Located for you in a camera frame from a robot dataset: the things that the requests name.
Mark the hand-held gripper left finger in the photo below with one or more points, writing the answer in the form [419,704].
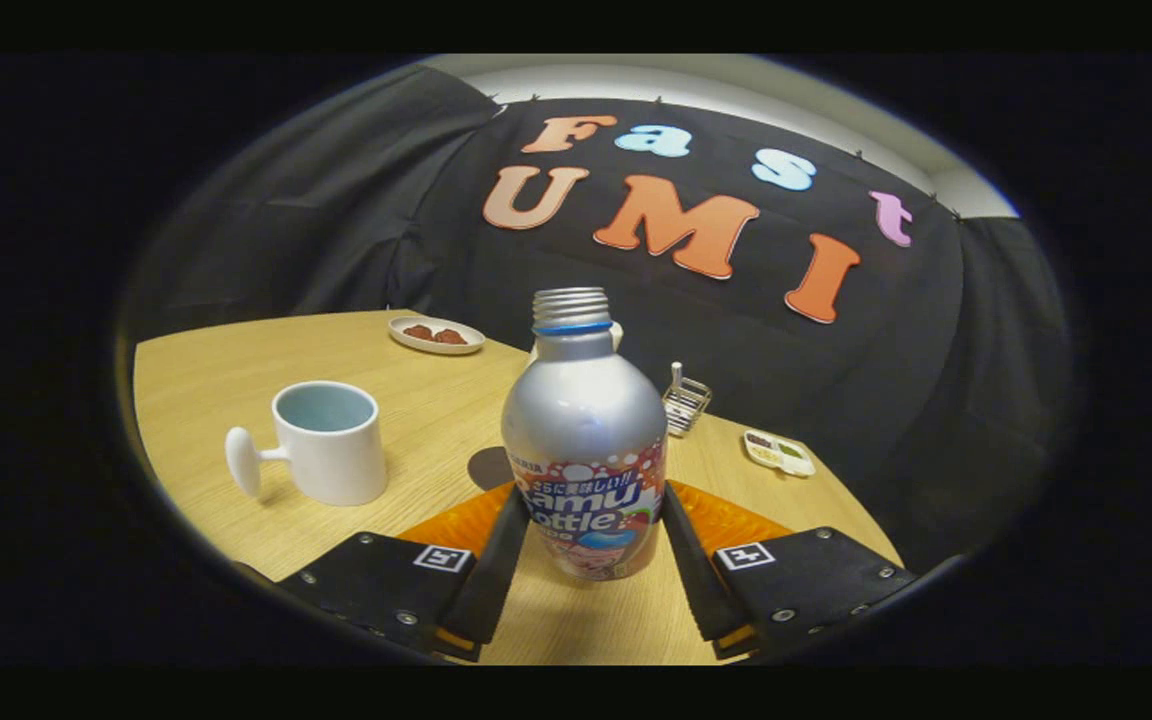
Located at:
[496,580]

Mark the white cup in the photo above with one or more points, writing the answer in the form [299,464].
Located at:
[336,465]

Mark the white toaster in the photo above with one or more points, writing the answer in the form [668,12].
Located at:
[617,337]

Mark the dark brown round coaster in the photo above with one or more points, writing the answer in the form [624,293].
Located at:
[486,470]

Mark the wooden table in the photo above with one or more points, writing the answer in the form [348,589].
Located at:
[216,370]

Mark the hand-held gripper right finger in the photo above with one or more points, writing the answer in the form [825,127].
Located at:
[696,580]

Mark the silver juice bottle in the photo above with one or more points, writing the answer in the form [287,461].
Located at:
[581,410]

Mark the red snack piece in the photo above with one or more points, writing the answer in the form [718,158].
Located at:
[418,332]
[450,337]

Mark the black backdrop cloth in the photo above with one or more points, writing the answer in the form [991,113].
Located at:
[336,200]

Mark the white round plate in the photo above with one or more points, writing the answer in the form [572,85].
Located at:
[436,347]

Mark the white divided dish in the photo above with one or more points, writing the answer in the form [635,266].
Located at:
[779,454]

